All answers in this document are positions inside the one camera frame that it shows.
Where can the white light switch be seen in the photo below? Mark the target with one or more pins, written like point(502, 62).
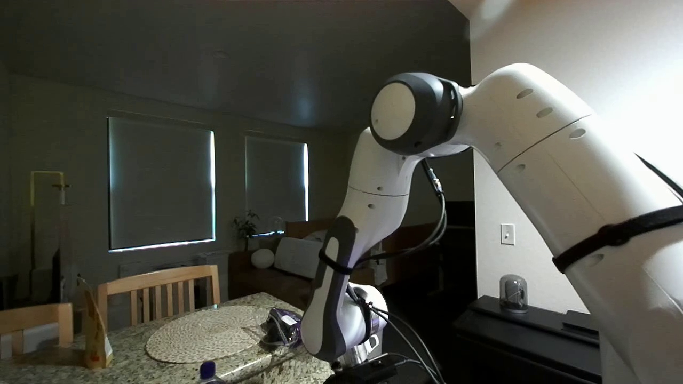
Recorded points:
point(507, 233)

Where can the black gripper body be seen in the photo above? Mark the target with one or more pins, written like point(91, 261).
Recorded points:
point(364, 372)

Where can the wooden slat-back chair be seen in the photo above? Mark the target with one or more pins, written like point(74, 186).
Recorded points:
point(161, 290)

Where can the black cabinet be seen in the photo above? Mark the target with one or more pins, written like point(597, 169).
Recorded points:
point(526, 342)

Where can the clear water bottle blue cap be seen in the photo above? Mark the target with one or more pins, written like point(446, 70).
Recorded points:
point(207, 372)

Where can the round white pillow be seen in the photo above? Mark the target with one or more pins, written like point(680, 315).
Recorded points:
point(262, 259)

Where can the round woven placemat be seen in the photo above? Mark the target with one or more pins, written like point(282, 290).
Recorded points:
point(206, 332)

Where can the potted plant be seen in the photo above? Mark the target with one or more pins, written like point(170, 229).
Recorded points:
point(247, 227)

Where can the small jar on cabinet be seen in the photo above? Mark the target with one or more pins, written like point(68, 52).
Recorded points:
point(513, 290)

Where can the large window with blind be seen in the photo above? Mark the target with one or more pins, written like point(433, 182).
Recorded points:
point(162, 183)

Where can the brown sofa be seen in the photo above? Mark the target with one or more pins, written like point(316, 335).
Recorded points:
point(284, 283)

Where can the brown paper bag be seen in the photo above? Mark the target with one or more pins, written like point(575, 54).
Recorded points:
point(96, 331)

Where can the purple box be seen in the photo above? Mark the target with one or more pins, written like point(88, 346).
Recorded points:
point(284, 324)

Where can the yellow-framed standing mirror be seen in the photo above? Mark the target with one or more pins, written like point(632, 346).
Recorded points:
point(45, 220)

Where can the square white pillow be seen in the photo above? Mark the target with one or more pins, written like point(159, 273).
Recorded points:
point(300, 257)

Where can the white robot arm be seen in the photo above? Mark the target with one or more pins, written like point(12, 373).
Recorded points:
point(540, 177)

